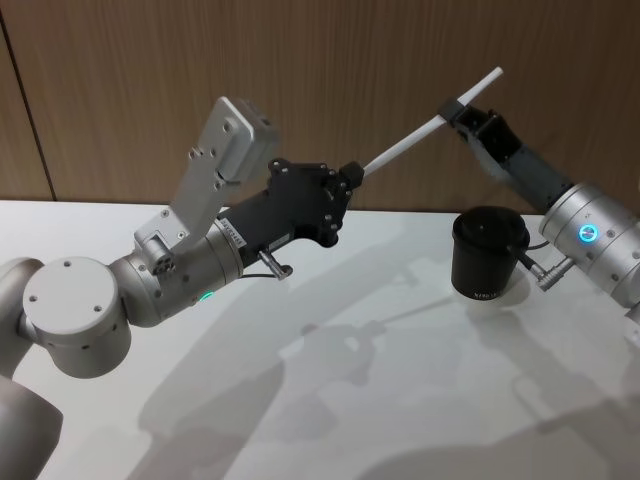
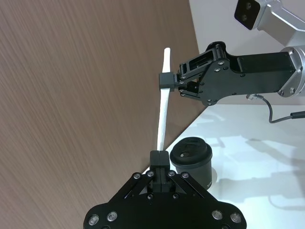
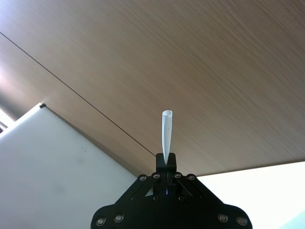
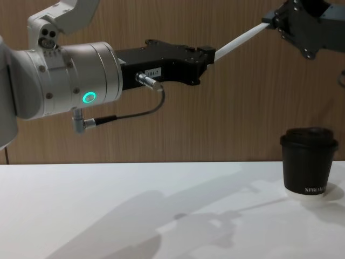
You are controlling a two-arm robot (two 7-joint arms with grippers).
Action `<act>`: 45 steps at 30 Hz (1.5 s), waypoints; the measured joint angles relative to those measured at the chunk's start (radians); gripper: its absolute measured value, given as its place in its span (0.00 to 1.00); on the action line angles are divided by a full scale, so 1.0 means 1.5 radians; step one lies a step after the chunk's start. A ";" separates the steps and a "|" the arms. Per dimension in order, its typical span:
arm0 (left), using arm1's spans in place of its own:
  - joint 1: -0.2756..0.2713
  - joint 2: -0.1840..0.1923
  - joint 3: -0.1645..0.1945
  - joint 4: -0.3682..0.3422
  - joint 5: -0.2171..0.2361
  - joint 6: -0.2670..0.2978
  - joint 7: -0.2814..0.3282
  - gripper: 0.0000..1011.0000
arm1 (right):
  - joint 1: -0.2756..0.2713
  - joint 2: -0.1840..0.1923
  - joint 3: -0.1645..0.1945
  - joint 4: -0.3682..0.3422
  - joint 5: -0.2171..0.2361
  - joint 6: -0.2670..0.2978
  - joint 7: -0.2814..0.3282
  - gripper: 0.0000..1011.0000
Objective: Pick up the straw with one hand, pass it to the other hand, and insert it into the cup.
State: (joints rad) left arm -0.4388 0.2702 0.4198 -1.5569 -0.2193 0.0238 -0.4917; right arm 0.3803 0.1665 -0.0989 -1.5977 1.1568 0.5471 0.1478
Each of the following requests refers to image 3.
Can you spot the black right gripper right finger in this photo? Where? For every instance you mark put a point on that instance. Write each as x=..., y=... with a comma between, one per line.
x=193, y=190

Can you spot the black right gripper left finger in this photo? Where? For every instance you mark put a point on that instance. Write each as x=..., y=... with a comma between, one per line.
x=143, y=190

